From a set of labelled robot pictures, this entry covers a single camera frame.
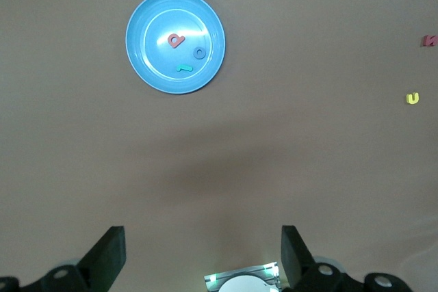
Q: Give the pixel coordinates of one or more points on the pink foam letter p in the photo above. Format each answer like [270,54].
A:
[172,43]

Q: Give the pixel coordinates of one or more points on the yellow foam letter u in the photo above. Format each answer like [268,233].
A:
[409,98]

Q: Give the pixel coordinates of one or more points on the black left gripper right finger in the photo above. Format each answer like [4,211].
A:
[321,280]

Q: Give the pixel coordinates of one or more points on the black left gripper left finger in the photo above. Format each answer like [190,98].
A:
[68,278]

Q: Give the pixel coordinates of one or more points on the blue foam letter o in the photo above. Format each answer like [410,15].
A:
[195,53]

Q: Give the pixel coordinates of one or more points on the blue plate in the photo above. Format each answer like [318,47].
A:
[154,66]

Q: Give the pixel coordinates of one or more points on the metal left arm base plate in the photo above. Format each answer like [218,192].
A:
[239,269]

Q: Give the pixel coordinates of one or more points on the dark red foam letter w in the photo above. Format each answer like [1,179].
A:
[427,41]

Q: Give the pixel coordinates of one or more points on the teal foam letter l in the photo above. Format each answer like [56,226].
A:
[184,68]

